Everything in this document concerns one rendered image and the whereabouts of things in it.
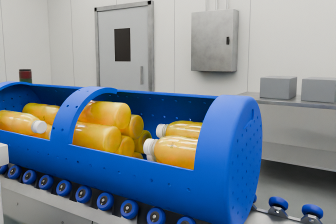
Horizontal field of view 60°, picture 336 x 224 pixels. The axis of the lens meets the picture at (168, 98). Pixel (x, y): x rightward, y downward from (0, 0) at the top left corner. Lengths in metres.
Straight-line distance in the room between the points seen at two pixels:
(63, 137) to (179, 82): 3.81
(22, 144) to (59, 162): 0.14
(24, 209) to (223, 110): 0.68
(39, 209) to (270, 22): 3.54
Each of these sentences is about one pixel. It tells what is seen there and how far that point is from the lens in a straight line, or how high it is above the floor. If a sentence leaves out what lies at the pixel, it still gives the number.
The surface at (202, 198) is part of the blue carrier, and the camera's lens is 0.58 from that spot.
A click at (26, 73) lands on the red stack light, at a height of 1.24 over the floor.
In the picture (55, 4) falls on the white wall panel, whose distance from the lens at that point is 6.47.
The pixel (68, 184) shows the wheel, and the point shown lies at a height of 0.98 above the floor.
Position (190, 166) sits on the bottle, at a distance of 0.63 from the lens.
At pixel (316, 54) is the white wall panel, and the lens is 3.91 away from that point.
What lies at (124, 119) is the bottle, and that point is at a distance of 0.81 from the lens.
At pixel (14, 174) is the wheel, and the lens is 1.04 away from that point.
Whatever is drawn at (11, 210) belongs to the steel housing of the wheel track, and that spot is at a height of 0.86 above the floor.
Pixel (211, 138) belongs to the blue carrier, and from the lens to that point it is 0.55.
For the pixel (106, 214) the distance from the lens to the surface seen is 0.79.
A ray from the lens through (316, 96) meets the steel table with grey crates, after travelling 3.18.
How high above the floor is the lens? 1.31
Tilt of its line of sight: 8 degrees down
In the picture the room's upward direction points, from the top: straight up
